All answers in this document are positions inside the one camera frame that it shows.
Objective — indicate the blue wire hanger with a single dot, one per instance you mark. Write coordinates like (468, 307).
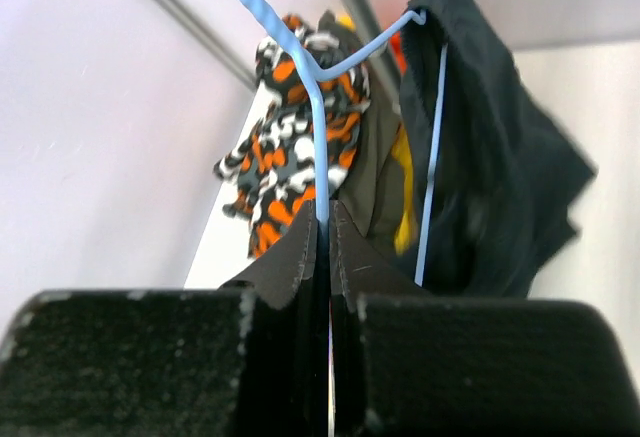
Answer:
(311, 75)

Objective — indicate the white metal clothes rack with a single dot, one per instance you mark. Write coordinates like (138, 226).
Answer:
(383, 60)

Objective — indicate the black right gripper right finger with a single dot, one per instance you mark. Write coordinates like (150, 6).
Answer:
(411, 364)

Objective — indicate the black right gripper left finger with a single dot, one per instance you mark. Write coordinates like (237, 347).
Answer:
(247, 359)

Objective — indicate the orange camouflage shorts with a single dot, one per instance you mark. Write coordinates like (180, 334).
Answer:
(273, 167)

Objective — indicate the dark navy shorts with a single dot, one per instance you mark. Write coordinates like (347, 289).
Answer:
(504, 174)

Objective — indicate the olive grey shorts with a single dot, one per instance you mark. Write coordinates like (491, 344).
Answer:
(347, 99)

